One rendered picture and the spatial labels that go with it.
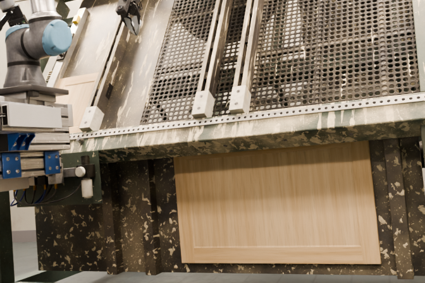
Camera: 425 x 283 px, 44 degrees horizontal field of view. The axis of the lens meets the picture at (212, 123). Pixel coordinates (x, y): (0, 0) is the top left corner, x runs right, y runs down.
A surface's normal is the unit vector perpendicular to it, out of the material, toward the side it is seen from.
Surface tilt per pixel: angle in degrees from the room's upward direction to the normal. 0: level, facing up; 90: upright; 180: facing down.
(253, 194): 90
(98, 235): 90
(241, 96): 56
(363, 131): 147
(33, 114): 90
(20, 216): 90
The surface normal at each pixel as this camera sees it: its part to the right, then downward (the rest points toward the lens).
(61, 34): 0.87, 0.03
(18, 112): 0.95, -0.10
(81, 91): -0.38, -0.57
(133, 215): -0.40, -0.02
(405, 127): -0.15, 0.82
